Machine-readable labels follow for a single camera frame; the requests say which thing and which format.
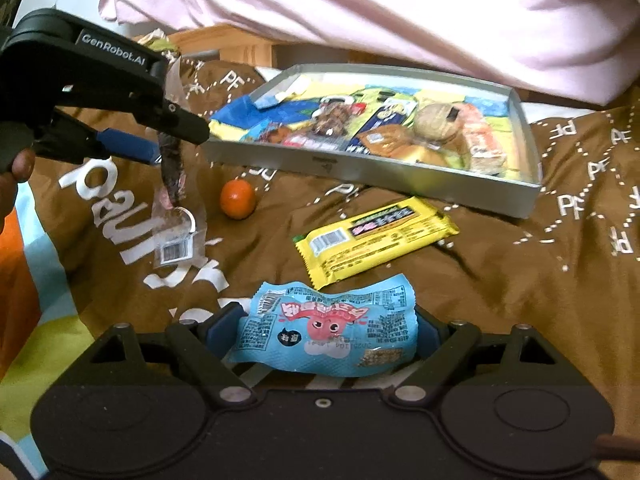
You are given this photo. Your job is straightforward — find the person's left hand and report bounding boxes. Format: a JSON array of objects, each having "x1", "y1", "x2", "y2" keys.
[{"x1": 0, "y1": 151, "x2": 37, "y2": 233}]

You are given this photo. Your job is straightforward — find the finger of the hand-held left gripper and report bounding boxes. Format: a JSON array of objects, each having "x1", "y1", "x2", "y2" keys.
[
  {"x1": 34, "y1": 110, "x2": 164, "y2": 167},
  {"x1": 55, "y1": 87, "x2": 211, "y2": 144}
]

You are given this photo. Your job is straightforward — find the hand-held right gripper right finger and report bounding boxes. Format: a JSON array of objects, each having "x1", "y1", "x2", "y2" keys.
[{"x1": 389, "y1": 305, "x2": 559, "y2": 408}]

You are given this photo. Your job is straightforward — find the clear packet of dark snacks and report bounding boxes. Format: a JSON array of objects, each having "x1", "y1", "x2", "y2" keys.
[{"x1": 312, "y1": 100, "x2": 366, "y2": 139}]

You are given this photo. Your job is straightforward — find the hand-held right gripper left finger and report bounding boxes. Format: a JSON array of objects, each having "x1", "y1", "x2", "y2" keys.
[{"x1": 87, "y1": 305, "x2": 257, "y2": 408}]

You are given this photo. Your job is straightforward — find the yellow snack packet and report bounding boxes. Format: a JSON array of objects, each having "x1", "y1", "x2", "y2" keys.
[{"x1": 294, "y1": 197, "x2": 460, "y2": 289}]

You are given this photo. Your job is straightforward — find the cartoon printed tray liner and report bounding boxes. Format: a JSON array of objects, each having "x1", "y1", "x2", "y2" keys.
[{"x1": 210, "y1": 76, "x2": 501, "y2": 171}]

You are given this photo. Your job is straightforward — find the dark blue stick packet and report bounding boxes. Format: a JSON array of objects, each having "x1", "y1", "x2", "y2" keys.
[{"x1": 350, "y1": 97, "x2": 419, "y2": 154}]

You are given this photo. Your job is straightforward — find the orange wrapped snack bar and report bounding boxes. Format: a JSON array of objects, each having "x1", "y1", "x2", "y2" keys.
[{"x1": 459, "y1": 104, "x2": 507, "y2": 177}]

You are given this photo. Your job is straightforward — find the clear packet of dark jerky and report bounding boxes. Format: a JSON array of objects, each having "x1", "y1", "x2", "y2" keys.
[{"x1": 150, "y1": 52, "x2": 207, "y2": 267}]

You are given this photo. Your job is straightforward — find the pink cloth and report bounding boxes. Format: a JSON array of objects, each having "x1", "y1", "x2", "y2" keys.
[{"x1": 97, "y1": 0, "x2": 640, "y2": 107}]

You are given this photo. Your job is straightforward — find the wooden bed frame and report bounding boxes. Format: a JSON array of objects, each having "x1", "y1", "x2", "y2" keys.
[{"x1": 164, "y1": 24, "x2": 280, "y2": 69}]

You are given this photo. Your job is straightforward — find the light blue sausage packet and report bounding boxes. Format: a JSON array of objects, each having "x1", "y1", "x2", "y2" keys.
[{"x1": 229, "y1": 274, "x2": 419, "y2": 377}]

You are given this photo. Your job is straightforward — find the clear packet of cookies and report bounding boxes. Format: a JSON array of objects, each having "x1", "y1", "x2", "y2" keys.
[{"x1": 412, "y1": 102, "x2": 474, "y2": 159}]

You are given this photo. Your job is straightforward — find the crumpled paper wrapper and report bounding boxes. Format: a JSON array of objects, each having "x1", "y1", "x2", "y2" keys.
[{"x1": 134, "y1": 29, "x2": 175, "y2": 55}]

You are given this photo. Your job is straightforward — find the small orange tangerine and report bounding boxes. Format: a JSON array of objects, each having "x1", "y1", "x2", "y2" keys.
[{"x1": 220, "y1": 180, "x2": 258, "y2": 220}]

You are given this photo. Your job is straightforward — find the silver metal tray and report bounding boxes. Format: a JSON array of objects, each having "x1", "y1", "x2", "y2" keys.
[{"x1": 204, "y1": 63, "x2": 544, "y2": 220}]

